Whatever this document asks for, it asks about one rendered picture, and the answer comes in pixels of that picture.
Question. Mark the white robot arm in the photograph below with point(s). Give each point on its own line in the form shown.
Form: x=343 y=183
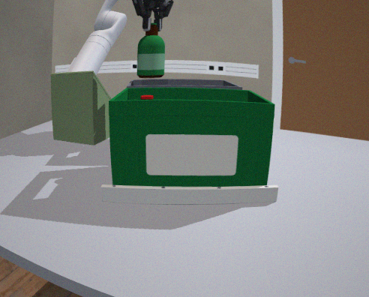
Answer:
x=99 y=43

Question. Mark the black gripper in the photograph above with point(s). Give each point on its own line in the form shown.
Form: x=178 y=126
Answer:
x=143 y=6

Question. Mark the red bottle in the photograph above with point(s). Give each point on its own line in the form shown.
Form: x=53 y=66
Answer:
x=147 y=97

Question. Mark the green crate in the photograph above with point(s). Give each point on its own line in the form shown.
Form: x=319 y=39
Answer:
x=197 y=137

